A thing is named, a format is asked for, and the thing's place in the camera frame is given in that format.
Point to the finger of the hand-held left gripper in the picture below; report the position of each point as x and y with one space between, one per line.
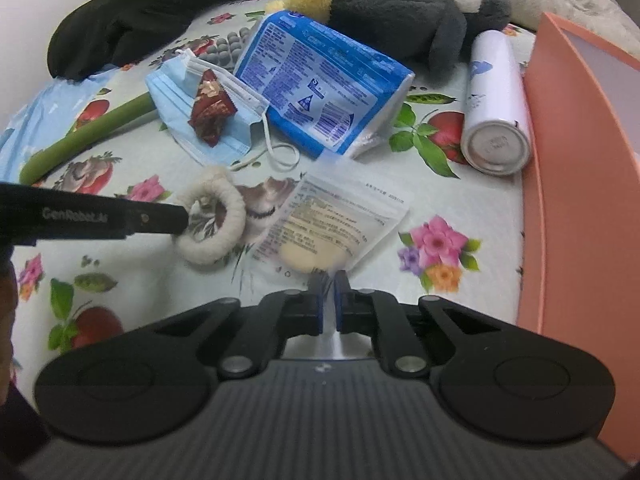
160 217

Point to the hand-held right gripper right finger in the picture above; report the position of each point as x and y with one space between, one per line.
342 305

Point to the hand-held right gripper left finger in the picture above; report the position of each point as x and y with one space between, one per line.
315 305

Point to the white fluffy scrunchie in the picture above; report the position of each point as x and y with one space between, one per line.
232 225

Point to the clear powder puff packet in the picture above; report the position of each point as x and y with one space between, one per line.
320 220

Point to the blue face mask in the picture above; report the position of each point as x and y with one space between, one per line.
175 100

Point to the salmon cardboard box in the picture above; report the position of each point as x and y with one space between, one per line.
575 210

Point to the fruit printed tablecloth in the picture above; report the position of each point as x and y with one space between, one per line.
150 285

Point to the blue bedsheet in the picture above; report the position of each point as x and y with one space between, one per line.
30 120

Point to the red foil gold-print packet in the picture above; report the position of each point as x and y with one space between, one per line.
210 110

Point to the black jacket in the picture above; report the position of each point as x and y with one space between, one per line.
130 15

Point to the blue wipes packet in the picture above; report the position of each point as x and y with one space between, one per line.
310 75

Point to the white spray can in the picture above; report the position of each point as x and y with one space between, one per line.
492 100

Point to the grey white plush toy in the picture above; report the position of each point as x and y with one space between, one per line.
390 10

